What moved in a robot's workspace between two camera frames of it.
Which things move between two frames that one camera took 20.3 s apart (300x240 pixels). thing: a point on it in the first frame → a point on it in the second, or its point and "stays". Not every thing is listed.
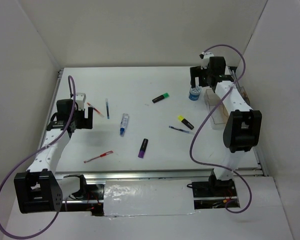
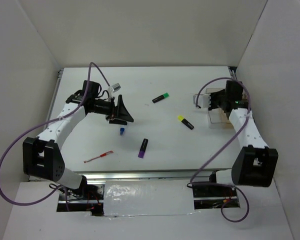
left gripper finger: (90, 113) → (116, 121)
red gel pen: (103, 154) stays
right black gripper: (196, 71) → (212, 106)
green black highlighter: (164, 95) stays
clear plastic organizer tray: (220, 115) stays
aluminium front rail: (157, 174) stays
